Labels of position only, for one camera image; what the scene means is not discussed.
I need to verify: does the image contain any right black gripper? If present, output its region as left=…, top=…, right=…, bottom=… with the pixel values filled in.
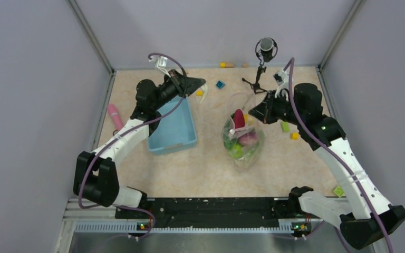
left=249, top=89, right=305, bottom=126

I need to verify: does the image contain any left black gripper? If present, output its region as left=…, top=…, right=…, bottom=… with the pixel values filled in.
left=152, top=69, right=206, bottom=111

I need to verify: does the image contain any yellow lemon toy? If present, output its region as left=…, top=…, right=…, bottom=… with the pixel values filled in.
left=244, top=114, right=255, bottom=125

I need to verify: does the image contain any clear zip top bag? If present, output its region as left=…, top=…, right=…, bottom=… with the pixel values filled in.
left=221, top=92, right=265, bottom=171

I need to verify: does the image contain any green lime toy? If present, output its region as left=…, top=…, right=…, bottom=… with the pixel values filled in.
left=228, top=143, right=243, bottom=159

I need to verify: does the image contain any red fruit toy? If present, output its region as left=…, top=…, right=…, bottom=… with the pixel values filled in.
left=233, top=109, right=246, bottom=129

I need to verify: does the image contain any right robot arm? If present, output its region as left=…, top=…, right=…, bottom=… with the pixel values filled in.
left=248, top=83, right=405, bottom=250

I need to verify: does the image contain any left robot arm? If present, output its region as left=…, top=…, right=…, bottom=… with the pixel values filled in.
left=73, top=69, right=206, bottom=218

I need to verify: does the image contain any green rectangular block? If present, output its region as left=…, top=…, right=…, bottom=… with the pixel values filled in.
left=281, top=122, right=290, bottom=132

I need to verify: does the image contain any blue square block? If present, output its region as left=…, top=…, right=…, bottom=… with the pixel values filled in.
left=216, top=81, right=225, bottom=89

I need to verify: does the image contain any yellow wooden cylinder block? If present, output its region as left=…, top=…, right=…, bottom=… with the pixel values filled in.
left=219, top=62, right=235, bottom=68

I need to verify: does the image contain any yellow cube block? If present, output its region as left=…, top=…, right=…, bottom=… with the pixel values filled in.
left=290, top=132, right=300, bottom=140

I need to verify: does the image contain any blue plastic basket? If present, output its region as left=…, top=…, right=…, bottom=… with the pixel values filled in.
left=147, top=96, right=198, bottom=155

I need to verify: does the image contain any black microphone on tripod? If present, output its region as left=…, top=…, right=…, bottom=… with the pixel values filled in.
left=242, top=37, right=278, bottom=94

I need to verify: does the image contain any pink cylinder toy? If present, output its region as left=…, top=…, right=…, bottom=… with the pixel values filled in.
left=107, top=104, right=124, bottom=131

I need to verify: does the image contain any green studded brick block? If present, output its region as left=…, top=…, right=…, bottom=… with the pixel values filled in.
left=333, top=186, right=345, bottom=198

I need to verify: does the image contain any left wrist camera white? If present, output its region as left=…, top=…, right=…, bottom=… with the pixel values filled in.
left=149, top=55, right=171, bottom=77

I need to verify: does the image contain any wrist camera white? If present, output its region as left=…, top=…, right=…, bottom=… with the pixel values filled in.
left=149, top=55, right=171, bottom=77
left=273, top=70, right=290, bottom=98

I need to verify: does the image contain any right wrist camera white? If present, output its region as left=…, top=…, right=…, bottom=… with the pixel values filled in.
left=273, top=70, right=290, bottom=98

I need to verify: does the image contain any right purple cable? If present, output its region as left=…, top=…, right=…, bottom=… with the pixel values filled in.
left=283, top=57, right=393, bottom=253

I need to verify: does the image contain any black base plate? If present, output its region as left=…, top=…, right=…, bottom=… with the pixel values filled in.
left=115, top=197, right=324, bottom=230

